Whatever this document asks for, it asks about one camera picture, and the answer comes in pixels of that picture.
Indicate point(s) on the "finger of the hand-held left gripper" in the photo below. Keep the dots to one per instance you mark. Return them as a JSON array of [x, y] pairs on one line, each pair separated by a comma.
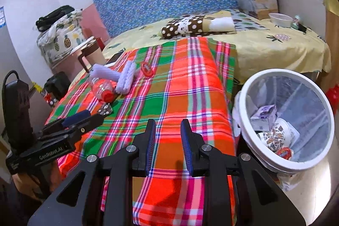
[[76, 117], [88, 124]]

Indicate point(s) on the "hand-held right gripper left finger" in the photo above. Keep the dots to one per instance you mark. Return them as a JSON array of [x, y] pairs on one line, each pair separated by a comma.
[[151, 141]]

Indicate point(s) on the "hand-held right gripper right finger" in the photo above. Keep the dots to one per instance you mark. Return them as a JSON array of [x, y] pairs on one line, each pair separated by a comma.
[[185, 144]]

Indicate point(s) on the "silver foil blister pack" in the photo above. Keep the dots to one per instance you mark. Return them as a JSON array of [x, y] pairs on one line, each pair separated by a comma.
[[104, 110]]

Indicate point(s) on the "plastic bottle with red label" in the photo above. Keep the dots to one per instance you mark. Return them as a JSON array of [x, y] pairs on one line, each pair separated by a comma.
[[102, 88]]

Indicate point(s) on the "red oval lid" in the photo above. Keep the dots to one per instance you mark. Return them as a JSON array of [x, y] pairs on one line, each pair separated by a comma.
[[147, 69]]

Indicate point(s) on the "small purple drink carton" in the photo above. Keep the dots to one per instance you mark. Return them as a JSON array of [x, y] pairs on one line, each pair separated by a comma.
[[264, 117]]

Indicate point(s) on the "patterned paper cup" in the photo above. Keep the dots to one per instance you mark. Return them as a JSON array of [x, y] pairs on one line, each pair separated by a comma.
[[278, 133]]

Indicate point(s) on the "red snack wrapper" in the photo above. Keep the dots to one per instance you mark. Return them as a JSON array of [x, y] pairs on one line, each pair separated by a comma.
[[284, 153]]

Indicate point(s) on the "white round trash bin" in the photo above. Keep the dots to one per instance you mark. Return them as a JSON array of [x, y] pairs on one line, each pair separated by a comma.
[[288, 73]]

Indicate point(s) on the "red green plaid cloth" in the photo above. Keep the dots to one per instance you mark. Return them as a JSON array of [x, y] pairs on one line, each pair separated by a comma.
[[185, 83]]

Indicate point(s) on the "brown tumbler with lid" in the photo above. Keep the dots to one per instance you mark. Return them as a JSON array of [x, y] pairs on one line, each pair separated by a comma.
[[94, 56]]

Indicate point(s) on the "white smartphone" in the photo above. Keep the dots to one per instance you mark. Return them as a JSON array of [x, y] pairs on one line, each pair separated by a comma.
[[114, 59]]

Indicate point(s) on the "dark red box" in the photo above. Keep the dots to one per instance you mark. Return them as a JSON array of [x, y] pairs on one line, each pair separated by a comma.
[[100, 43]]

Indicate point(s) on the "pineapple print bedding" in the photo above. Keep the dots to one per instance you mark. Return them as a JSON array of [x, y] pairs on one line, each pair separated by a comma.
[[63, 40]]

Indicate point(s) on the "black bag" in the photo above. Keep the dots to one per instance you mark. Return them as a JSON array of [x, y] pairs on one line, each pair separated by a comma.
[[53, 16]]

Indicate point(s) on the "brown polka dot pillow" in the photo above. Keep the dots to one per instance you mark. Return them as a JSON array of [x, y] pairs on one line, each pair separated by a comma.
[[182, 27]]

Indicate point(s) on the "yellow pineapple print bedsheet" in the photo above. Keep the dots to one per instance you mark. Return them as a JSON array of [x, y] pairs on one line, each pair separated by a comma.
[[264, 56]]

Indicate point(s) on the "white folded towel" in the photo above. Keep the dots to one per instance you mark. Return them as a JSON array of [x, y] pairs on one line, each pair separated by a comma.
[[222, 24]]

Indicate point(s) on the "clear bin liner bag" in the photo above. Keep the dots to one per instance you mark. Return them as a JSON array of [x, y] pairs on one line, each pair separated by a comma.
[[304, 99]]

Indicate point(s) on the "red plastic bag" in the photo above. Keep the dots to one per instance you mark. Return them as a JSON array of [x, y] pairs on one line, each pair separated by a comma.
[[333, 97]]

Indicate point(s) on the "white plastic bowl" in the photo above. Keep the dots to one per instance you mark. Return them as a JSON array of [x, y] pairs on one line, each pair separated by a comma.
[[280, 20]]

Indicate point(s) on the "small green bottle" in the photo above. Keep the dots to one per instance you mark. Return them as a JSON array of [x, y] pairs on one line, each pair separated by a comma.
[[296, 22]]

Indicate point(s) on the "black face mask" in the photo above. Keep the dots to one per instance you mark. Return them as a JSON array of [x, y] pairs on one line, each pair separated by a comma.
[[304, 28]]

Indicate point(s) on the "wooden board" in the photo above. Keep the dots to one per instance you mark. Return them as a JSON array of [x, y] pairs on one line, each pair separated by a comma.
[[332, 51]]

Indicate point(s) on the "white cabinet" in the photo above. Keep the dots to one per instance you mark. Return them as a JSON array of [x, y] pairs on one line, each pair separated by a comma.
[[299, 1]]

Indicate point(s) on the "blue white wall sticker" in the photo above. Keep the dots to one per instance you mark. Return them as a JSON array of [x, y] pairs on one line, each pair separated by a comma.
[[2, 16]]

